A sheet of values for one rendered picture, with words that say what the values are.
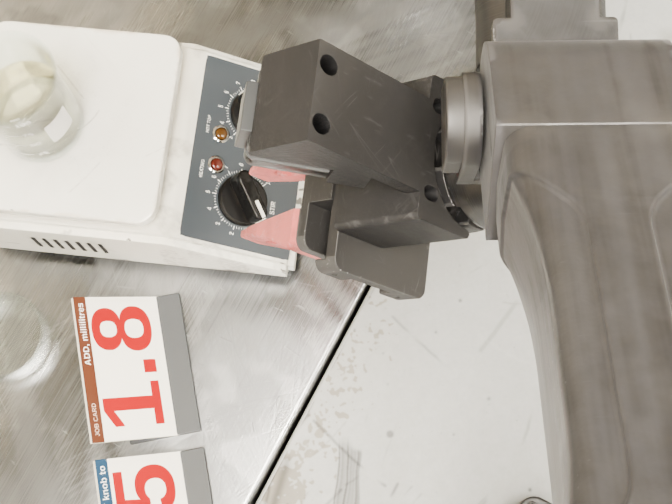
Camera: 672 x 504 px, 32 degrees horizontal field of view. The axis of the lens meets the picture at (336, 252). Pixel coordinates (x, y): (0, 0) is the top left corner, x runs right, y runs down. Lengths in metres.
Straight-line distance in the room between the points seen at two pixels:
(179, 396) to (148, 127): 0.17
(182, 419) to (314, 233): 0.23
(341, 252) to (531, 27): 0.13
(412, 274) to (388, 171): 0.10
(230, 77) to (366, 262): 0.23
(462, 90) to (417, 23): 0.38
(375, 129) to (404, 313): 0.28
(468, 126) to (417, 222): 0.09
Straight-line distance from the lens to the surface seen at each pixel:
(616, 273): 0.35
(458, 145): 0.42
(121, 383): 0.72
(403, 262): 0.56
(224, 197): 0.71
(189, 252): 0.71
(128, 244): 0.71
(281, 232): 0.56
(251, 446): 0.73
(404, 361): 0.73
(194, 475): 0.73
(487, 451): 0.73
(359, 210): 0.52
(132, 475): 0.71
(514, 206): 0.39
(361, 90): 0.48
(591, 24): 0.48
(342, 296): 0.74
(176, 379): 0.74
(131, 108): 0.70
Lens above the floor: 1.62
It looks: 75 degrees down
